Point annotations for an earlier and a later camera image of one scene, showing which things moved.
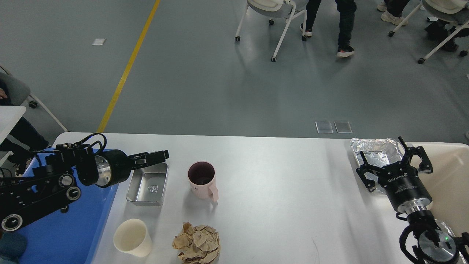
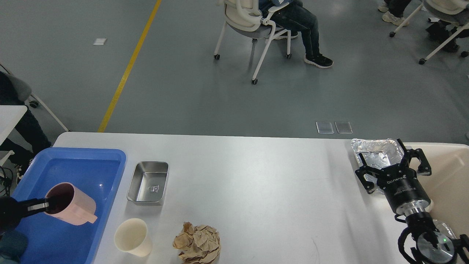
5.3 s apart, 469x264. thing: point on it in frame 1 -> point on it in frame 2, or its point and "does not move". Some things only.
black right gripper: [405, 190] does not move
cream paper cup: [131, 236] does not move
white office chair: [291, 8] -> [245, 17]
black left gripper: [114, 166] -> [11, 211]
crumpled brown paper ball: [198, 244] does not move
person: [347, 8] -> [289, 19]
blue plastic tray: [56, 238] does not move
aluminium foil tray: [379, 152] does not move
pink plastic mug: [202, 176] -> [69, 204]
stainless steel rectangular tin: [146, 186] does not move
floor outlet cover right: [343, 127] does not move
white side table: [10, 116] does not move
